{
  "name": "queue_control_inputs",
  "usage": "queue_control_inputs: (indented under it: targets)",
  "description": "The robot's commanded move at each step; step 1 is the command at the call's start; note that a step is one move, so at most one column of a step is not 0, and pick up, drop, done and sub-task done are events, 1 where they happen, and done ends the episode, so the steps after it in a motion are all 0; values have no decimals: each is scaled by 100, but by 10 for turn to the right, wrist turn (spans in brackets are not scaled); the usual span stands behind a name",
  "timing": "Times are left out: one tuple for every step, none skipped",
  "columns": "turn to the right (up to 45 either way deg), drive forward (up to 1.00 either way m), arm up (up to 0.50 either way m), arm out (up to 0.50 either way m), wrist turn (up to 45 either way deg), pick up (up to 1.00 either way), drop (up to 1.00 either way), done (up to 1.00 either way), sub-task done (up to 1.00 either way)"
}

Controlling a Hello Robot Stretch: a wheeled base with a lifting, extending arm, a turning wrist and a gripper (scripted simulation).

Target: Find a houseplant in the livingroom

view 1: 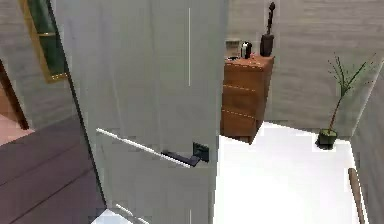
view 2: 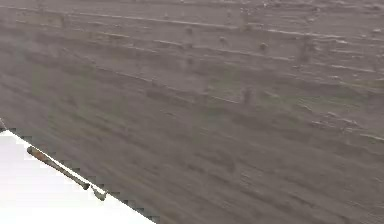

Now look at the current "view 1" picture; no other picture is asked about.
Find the green houseplant in dark pot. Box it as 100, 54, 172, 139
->
315, 52, 378, 149

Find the pale grey room door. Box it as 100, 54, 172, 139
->
49, 0, 230, 224

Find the brown chest of drawers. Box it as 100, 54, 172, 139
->
219, 54, 276, 145

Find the grey framed box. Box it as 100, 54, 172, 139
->
225, 39, 242, 60

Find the black and white cylinder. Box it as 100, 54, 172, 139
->
240, 41, 253, 60

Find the dark statue on base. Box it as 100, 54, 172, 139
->
259, 1, 277, 58

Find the brown wooden stick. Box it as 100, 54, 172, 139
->
347, 167, 367, 224

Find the black door handle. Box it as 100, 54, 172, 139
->
161, 142, 211, 168

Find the gold framed wall picture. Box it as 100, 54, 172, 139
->
18, 0, 70, 84

